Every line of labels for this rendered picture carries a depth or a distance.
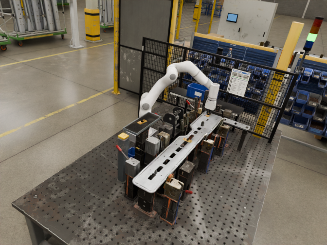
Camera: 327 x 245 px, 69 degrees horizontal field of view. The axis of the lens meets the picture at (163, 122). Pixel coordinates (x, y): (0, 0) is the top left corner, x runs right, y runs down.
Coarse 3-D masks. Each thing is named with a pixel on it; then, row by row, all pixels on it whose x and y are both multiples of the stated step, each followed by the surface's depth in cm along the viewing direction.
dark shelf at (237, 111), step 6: (174, 90) 304; (180, 90) 306; (186, 90) 308; (180, 96) 294; (186, 96) 292; (198, 102) 285; (216, 102) 286; (222, 102) 288; (222, 108) 273; (228, 108) 275; (234, 108) 276; (240, 108) 278; (234, 114) 267
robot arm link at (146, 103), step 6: (168, 72) 215; (174, 72) 214; (162, 78) 221; (168, 78) 215; (174, 78) 215; (156, 84) 227; (162, 84) 224; (168, 84) 223; (150, 90) 230; (156, 90) 227; (162, 90) 229; (150, 96) 229; (156, 96) 230; (144, 102) 228; (150, 102) 229; (144, 108) 231
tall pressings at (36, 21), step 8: (16, 0) 725; (24, 0) 751; (32, 0) 771; (40, 0) 797; (48, 0) 793; (16, 8) 732; (24, 8) 761; (32, 8) 782; (40, 8) 808; (48, 8) 799; (56, 8) 826; (16, 16) 743; (32, 16) 805; (40, 16) 831; (48, 16) 806; (56, 16) 834; (16, 24) 766; (24, 24) 790; (32, 24) 815; (40, 24) 815; (48, 24) 818; (56, 24) 844; (24, 32) 772
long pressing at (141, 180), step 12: (204, 120) 251; (216, 120) 254; (192, 132) 228; (204, 132) 230; (180, 144) 208; (192, 144) 210; (168, 156) 192; (180, 156) 194; (144, 168) 177; (156, 168) 178; (168, 168) 180; (132, 180) 165; (144, 180) 166; (156, 180) 168
